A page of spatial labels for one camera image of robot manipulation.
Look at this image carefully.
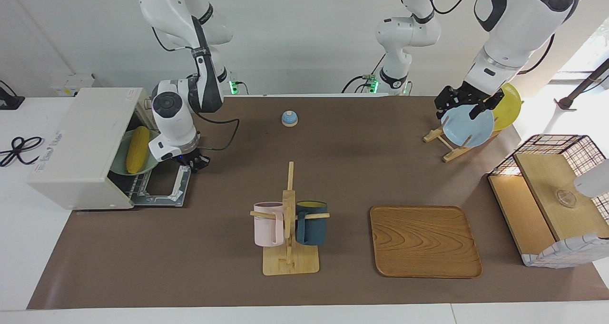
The white toaster oven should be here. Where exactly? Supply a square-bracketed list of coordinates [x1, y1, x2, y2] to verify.
[27, 87, 163, 211]

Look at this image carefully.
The light blue plate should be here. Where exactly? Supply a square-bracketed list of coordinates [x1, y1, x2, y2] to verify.
[441, 104, 495, 148]

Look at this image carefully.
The brown table mat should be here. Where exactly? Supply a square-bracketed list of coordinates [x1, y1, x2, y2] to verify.
[26, 96, 609, 310]

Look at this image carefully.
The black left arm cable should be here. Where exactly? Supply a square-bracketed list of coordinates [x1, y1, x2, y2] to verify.
[400, 0, 590, 75]

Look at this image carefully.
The coiled black cable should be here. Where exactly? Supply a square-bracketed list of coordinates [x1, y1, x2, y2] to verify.
[0, 136, 44, 167]

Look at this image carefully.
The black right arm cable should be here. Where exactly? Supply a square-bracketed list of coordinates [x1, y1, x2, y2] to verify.
[151, 24, 241, 152]

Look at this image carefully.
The wooden plate rack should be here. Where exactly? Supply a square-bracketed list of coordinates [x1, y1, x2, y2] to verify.
[423, 116, 500, 163]

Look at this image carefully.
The black clamp device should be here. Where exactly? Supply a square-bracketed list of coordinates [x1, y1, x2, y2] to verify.
[0, 80, 25, 110]

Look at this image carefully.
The yellow corn cob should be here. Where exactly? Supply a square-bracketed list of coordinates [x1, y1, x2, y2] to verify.
[126, 126, 151, 175]

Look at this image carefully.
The brown wooden tray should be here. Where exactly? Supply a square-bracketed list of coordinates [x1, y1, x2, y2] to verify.
[370, 205, 483, 279]

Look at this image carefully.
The wooden mug rack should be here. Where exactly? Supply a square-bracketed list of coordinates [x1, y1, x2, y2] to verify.
[250, 161, 330, 276]

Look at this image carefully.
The dark teal mug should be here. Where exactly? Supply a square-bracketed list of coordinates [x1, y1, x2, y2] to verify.
[294, 200, 328, 246]

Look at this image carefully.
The small clear glass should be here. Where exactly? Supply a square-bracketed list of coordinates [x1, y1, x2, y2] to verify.
[556, 189, 578, 208]

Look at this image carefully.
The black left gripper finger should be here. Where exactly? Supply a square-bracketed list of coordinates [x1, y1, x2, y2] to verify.
[434, 89, 452, 121]
[470, 94, 506, 122]

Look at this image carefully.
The pale green plate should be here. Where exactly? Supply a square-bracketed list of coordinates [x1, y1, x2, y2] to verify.
[108, 129, 160, 176]

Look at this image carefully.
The pink mug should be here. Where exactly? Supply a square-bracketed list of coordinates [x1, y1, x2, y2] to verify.
[253, 202, 286, 247]

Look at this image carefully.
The black stand pole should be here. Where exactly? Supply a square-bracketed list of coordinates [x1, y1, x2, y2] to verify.
[554, 58, 609, 111]

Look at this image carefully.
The wire basket with wooden shelves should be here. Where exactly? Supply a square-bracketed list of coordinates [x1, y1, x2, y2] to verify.
[487, 134, 609, 269]

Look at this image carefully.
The yellow plate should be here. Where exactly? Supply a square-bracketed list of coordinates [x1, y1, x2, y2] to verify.
[491, 82, 522, 132]

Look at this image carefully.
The glass oven door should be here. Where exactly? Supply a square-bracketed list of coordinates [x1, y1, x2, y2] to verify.
[129, 166, 192, 207]

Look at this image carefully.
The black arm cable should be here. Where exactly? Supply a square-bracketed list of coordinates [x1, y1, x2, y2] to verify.
[400, 0, 590, 75]
[151, 24, 241, 152]

